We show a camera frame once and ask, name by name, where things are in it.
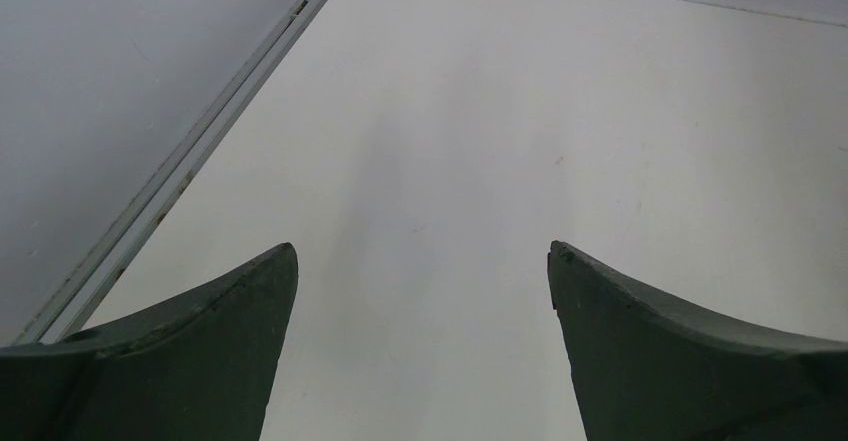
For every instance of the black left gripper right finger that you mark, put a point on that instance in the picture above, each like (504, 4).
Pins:
(648, 365)

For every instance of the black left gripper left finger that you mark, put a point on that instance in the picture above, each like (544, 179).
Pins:
(198, 366)

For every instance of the aluminium frame rail left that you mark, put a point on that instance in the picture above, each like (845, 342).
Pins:
(109, 109)

